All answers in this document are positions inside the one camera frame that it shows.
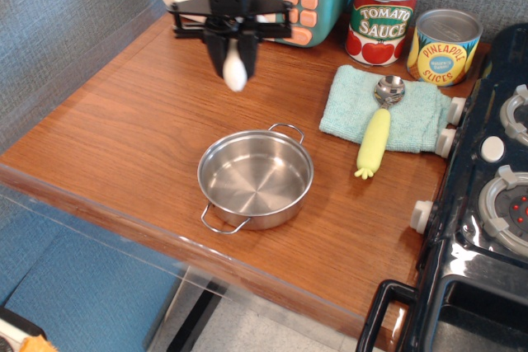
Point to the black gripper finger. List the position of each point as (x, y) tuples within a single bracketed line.
[(217, 46), (247, 48)]

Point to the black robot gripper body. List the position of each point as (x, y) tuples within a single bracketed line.
[(230, 18)]

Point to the white plush mushroom brown cap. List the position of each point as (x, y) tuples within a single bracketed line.
[(234, 72)]

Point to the stainless steel pot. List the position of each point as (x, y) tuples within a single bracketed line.
[(255, 179)]

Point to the tomato sauce can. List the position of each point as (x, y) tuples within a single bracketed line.
[(377, 30)]

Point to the teal folded cloth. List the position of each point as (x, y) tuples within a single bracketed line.
[(416, 120)]

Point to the pineapple slices can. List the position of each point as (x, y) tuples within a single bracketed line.
[(443, 46)]

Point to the black toy stove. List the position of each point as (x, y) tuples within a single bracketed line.
[(471, 289)]

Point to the orange plush object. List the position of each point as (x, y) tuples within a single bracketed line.
[(20, 334)]

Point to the yellow handled metal scoop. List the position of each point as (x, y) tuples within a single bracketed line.
[(389, 91)]

